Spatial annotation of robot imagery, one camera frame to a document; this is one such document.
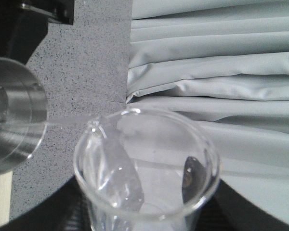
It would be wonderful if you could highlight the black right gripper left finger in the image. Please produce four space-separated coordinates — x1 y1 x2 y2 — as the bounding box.
0 176 91 231

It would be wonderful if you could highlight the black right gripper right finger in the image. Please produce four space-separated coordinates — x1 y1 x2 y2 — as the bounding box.
196 180 289 231

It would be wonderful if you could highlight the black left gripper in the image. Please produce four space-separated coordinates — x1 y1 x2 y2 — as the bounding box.
0 0 75 64

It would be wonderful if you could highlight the steel double jigger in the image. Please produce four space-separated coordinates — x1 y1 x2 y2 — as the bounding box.
0 57 48 175

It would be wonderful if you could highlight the clear glass beaker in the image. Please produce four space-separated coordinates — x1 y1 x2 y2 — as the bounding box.
73 108 220 231

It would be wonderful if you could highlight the light wooden cutting board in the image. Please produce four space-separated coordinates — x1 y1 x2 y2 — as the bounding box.
0 171 13 226

